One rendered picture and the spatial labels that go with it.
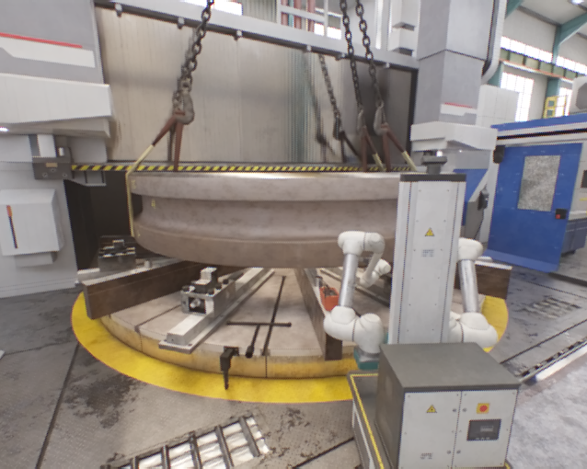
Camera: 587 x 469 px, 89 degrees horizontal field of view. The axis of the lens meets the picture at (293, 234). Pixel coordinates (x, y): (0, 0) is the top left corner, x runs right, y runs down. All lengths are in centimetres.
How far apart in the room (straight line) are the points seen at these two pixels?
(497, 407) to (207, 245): 256
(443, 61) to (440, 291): 535
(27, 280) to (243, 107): 434
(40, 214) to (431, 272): 483
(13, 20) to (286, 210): 309
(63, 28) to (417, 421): 436
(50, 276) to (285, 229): 399
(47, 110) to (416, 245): 329
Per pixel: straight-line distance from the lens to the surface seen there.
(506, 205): 737
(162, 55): 575
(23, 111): 368
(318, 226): 301
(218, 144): 563
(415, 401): 166
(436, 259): 188
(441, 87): 666
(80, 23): 425
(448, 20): 694
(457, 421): 183
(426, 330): 203
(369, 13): 993
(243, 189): 289
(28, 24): 427
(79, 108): 362
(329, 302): 247
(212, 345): 288
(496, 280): 431
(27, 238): 537
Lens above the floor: 180
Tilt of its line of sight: 12 degrees down
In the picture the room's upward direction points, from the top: straight up
